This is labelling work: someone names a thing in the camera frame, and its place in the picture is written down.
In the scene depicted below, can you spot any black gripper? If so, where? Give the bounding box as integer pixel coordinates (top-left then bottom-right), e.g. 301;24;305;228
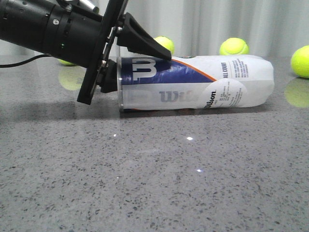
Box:
77;0;172;105

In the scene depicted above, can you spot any white blue Wilson tennis can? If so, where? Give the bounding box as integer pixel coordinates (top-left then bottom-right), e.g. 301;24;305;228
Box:
117;55;274;110

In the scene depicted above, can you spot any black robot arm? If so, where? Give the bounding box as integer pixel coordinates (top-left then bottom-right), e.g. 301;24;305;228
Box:
0;0;171;104

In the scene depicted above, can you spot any centre yellow tennis ball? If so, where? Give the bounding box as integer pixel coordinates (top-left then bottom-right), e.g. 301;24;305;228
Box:
154;36;175;55

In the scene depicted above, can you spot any yellow tennis ball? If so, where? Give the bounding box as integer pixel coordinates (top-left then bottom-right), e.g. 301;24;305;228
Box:
154;36;175;55
219;38;249;55

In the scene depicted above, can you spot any tennis ball with black text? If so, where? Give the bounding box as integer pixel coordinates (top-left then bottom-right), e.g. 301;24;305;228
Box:
58;59;76;66

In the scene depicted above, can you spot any far right tennis ball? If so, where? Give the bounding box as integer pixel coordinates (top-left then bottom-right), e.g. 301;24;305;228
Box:
291;45;309;78

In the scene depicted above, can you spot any grey pleated curtain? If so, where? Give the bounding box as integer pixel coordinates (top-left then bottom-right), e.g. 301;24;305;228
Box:
0;0;309;58

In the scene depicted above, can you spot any black cable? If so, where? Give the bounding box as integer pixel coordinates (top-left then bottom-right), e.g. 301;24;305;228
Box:
0;54;53;69

